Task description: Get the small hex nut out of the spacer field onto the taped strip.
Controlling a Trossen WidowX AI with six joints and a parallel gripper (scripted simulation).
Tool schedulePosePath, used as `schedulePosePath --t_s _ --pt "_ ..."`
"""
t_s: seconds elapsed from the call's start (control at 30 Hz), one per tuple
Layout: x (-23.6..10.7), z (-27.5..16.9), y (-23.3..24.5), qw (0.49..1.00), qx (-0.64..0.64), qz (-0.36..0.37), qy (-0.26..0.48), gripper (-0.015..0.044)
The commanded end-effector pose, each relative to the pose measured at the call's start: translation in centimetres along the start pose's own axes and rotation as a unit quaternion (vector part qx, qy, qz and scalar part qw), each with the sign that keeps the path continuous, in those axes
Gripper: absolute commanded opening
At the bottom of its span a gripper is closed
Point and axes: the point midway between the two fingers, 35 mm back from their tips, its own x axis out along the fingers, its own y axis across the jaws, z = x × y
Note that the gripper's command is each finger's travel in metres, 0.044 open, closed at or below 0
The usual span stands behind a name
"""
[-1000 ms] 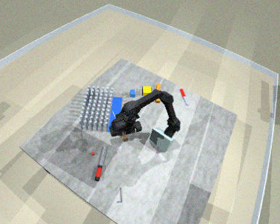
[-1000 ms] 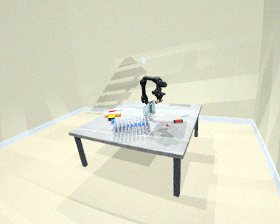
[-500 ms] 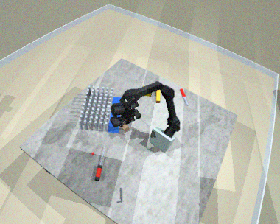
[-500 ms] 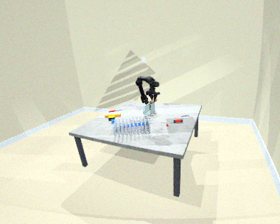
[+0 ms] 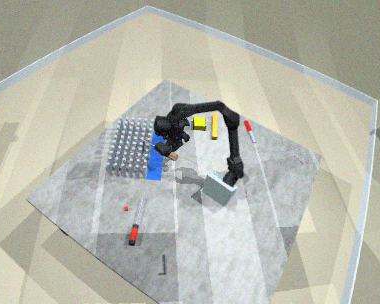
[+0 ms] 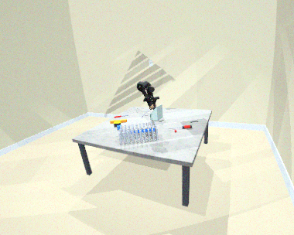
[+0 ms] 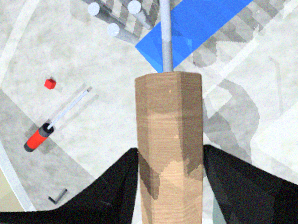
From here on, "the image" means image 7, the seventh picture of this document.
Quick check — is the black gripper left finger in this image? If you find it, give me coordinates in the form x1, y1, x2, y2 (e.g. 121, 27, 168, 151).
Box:
0, 148, 138, 224

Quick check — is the blue flat strip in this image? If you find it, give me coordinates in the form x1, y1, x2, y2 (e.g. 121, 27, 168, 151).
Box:
136, 0, 251, 72

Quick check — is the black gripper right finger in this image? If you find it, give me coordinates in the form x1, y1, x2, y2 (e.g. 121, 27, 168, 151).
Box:
204, 144, 298, 224

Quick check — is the red-handled screwdriver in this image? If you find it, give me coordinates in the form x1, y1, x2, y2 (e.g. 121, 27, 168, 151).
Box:
24, 91, 89, 152

